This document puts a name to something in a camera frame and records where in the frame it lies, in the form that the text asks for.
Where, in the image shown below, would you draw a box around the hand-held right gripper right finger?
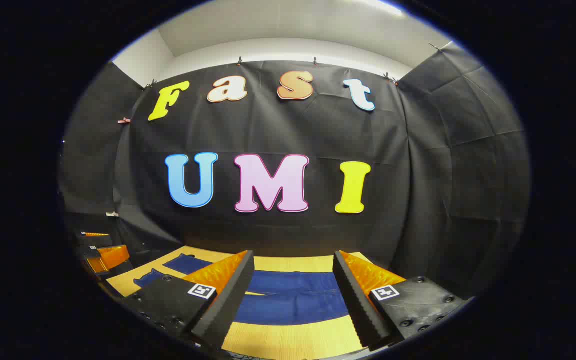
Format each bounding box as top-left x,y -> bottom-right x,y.
332,250 -> 469,352

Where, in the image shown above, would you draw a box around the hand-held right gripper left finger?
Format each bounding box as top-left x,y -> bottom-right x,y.
120,250 -> 256,351

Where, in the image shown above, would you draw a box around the blue denim jeans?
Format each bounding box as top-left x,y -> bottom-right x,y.
133,253 -> 351,327

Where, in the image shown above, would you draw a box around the black backdrop cloth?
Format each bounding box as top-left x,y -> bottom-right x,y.
58,42 -> 533,301

